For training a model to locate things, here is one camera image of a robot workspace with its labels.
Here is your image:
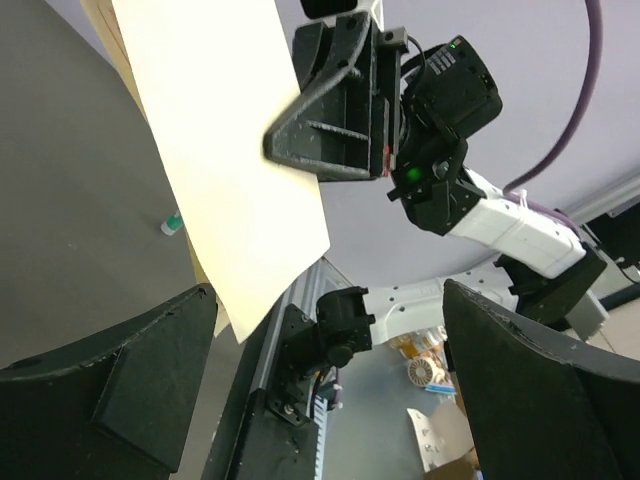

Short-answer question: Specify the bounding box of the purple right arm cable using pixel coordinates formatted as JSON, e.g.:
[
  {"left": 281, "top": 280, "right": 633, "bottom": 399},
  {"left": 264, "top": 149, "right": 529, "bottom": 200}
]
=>
[{"left": 502, "top": 0, "right": 601, "bottom": 236}]

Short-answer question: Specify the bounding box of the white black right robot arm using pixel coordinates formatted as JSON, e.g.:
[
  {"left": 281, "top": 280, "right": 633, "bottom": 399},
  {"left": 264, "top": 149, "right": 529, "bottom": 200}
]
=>
[{"left": 263, "top": 11, "right": 605, "bottom": 324}]

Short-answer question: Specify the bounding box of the white slotted cable duct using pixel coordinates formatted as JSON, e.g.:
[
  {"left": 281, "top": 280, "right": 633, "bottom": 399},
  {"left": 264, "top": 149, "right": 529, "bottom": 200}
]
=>
[{"left": 308, "top": 367, "right": 343, "bottom": 480}]

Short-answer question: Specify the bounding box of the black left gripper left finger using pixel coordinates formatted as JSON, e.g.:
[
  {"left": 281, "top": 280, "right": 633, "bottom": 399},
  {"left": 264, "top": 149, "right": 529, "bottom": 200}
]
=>
[{"left": 1, "top": 284, "right": 218, "bottom": 479}]

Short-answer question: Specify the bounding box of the small white green glue bottle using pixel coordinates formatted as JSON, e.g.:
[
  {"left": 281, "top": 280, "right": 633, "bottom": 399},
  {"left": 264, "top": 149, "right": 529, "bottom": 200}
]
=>
[{"left": 160, "top": 211, "right": 184, "bottom": 236}]

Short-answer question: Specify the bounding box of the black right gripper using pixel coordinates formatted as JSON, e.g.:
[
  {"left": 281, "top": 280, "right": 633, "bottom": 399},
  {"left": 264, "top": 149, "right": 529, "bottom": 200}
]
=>
[{"left": 263, "top": 11, "right": 503, "bottom": 200}]

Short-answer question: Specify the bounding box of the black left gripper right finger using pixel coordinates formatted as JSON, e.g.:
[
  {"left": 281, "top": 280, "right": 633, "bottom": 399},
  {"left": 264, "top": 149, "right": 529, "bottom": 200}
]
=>
[{"left": 443, "top": 280, "right": 639, "bottom": 479}]

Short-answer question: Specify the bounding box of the small white desk fan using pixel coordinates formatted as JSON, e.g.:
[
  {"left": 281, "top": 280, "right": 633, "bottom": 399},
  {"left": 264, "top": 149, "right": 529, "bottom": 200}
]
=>
[{"left": 407, "top": 357, "right": 446, "bottom": 387}]

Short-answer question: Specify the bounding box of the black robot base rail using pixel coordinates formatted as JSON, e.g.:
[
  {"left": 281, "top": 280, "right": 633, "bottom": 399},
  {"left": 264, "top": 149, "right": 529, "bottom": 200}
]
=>
[{"left": 201, "top": 261, "right": 325, "bottom": 479}]

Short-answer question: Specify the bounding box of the cream paper letter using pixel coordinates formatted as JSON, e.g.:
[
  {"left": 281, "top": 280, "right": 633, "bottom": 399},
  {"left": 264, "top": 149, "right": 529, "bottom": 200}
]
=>
[{"left": 83, "top": 1, "right": 330, "bottom": 341}]

